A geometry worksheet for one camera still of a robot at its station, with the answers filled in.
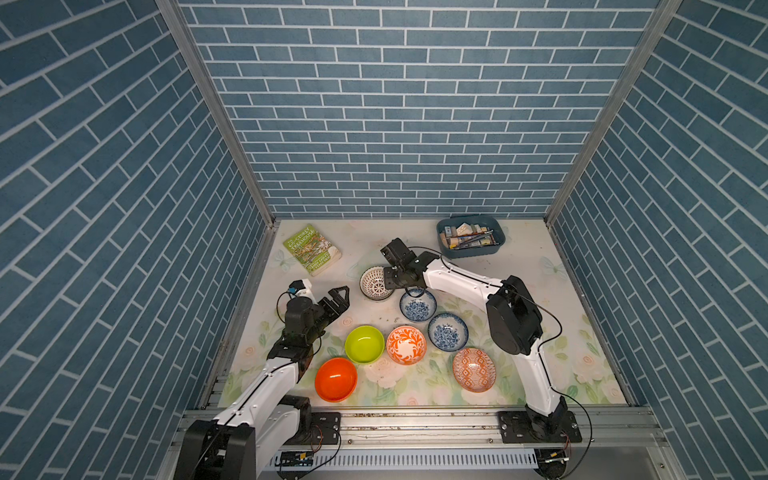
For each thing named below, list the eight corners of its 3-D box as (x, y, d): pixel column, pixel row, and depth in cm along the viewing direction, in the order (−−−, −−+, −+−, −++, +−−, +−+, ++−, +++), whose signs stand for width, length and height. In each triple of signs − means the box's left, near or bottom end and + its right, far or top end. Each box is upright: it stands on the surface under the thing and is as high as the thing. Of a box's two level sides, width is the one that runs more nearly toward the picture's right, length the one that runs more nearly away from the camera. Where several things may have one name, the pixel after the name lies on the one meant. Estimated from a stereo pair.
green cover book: (284, 247, 114) (281, 241, 111) (312, 230, 120) (310, 223, 117) (313, 277, 105) (311, 271, 102) (342, 257, 111) (341, 251, 108)
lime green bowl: (344, 366, 86) (342, 360, 82) (348, 332, 92) (346, 325, 88) (383, 366, 86) (383, 360, 82) (385, 332, 92) (384, 325, 89)
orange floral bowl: (386, 365, 85) (385, 360, 82) (387, 331, 92) (386, 325, 89) (425, 365, 85) (427, 360, 82) (424, 331, 92) (425, 325, 89)
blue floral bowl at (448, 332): (429, 351, 88) (430, 346, 85) (427, 319, 94) (428, 313, 91) (468, 351, 88) (470, 346, 85) (463, 319, 95) (465, 313, 91)
